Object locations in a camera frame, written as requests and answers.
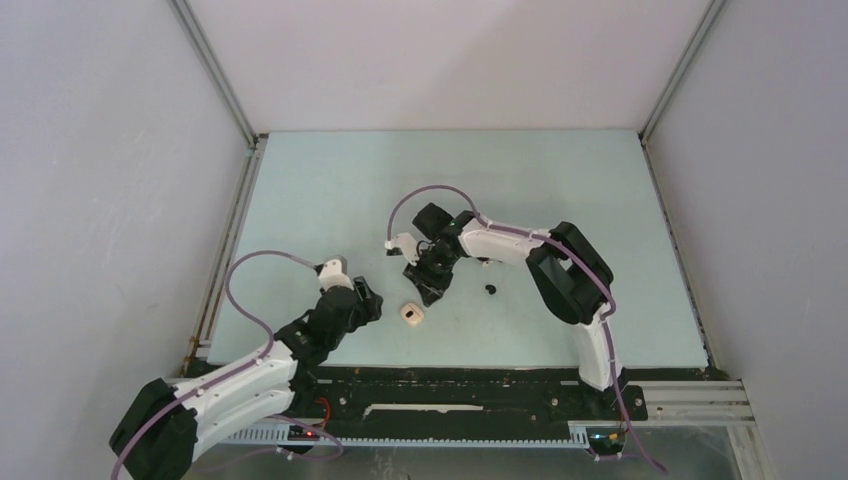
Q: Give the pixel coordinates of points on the white slotted cable duct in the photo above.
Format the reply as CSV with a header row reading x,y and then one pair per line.
x,y
284,435

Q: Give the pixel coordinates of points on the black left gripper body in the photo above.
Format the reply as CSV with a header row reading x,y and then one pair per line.
x,y
364,311

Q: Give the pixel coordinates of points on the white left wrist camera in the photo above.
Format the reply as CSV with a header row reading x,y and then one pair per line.
x,y
333,273

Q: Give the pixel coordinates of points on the aluminium corner post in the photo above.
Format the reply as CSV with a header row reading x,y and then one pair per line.
x,y
209,60
685,62

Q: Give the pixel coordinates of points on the aluminium corner post right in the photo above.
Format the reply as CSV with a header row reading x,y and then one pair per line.
x,y
685,62

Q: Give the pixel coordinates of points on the aluminium corner post left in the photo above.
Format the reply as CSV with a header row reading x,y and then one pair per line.
x,y
209,60

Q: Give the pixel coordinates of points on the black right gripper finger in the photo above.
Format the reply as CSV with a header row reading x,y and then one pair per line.
x,y
435,289
419,278

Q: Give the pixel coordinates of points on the beige earbud charging case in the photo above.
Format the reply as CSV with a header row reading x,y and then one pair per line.
x,y
412,314

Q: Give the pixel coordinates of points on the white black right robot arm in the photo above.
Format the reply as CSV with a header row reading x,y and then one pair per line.
x,y
572,279

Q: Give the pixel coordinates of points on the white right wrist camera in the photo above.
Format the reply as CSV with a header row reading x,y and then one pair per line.
x,y
405,245

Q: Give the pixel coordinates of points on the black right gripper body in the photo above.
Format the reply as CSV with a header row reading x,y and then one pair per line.
x,y
436,260

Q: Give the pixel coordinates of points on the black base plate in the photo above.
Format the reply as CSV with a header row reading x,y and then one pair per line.
x,y
457,403

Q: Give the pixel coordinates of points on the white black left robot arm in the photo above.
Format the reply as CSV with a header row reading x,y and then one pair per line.
x,y
170,426

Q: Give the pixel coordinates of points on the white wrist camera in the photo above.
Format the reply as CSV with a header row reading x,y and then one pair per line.
x,y
333,273
405,245

